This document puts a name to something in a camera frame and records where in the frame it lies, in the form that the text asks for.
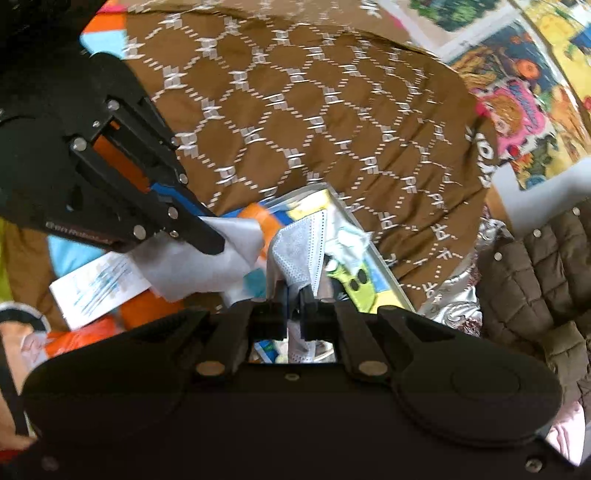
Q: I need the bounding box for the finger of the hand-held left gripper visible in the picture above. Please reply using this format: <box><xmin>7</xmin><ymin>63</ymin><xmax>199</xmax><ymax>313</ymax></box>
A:
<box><xmin>105</xmin><ymin>98</ymin><xmax>214</xmax><ymax>219</ymax></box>
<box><xmin>71</xmin><ymin>135</ymin><xmax>227</xmax><ymax>256</ymax></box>

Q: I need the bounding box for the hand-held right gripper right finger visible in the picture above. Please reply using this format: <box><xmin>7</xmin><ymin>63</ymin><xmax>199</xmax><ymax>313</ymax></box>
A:
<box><xmin>299</xmin><ymin>285</ymin><xmax>416</xmax><ymax>384</ymax></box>

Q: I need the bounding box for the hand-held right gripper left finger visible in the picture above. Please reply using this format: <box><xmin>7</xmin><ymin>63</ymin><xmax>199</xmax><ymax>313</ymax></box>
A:
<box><xmin>191</xmin><ymin>285</ymin><xmax>297</xmax><ymax>383</ymax></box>

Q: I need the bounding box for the white non-woven cloth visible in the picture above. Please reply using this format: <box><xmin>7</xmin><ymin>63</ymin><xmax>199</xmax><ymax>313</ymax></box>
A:
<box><xmin>131</xmin><ymin>215</ymin><xmax>266</xmax><ymax>304</ymax></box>

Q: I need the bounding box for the grey face mask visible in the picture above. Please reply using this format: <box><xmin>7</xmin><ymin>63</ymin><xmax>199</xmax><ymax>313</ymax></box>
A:
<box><xmin>267</xmin><ymin>210</ymin><xmax>329</xmax><ymax>365</ymax></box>

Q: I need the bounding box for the small white and blue cloth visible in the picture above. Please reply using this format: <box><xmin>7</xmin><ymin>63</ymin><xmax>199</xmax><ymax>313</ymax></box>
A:
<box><xmin>335</xmin><ymin>225</ymin><xmax>373</xmax><ymax>260</ymax></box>

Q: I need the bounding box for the white packet with blue print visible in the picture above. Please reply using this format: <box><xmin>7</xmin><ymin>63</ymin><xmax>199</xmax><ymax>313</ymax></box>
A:
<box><xmin>48</xmin><ymin>253</ymin><xmax>151</xmax><ymax>332</ymax></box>

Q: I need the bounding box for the colourful patchwork blanket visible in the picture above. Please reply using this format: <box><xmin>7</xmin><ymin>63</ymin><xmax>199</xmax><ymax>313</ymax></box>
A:
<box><xmin>0</xmin><ymin>9</ymin><xmax>278</xmax><ymax>462</ymax></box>

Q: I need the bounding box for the silver floral satin quilt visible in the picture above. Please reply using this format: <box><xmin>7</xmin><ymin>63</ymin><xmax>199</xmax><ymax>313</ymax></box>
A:
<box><xmin>418</xmin><ymin>208</ymin><xmax>514</xmax><ymax>341</ymax></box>

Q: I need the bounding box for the orange and white plastic bag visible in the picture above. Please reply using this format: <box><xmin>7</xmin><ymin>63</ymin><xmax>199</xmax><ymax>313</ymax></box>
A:
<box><xmin>28</xmin><ymin>295</ymin><xmax>190</xmax><ymax>365</ymax></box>

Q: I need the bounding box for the brown patterned blanket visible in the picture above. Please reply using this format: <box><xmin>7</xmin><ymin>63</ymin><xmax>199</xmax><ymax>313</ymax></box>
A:
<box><xmin>106</xmin><ymin>4</ymin><xmax>502</xmax><ymax>315</ymax></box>

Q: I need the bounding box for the brown quilted jacket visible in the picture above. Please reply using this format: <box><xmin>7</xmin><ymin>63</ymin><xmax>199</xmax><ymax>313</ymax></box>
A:
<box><xmin>475</xmin><ymin>200</ymin><xmax>591</xmax><ymax>408</ymax></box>

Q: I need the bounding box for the pink cloth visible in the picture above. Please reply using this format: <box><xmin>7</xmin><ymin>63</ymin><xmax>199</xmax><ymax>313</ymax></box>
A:
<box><xmin>545</xmin><ymin>401</ymin><xmax>591</xmax><ymax>468</ymax></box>

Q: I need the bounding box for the green tree wall poster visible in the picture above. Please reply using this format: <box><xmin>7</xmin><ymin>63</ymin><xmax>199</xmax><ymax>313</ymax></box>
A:
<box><xmin>406</xmin><ymin>0</ymin><xmax>514</xmax><ymax>36</ymax></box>

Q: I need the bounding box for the blue and yellow wall poster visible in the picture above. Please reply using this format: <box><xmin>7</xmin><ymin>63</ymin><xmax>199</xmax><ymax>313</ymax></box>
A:
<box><xmin>519</xmin><ymin>0</ymin><xmax>591</xmax><ymax>101</ymax></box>

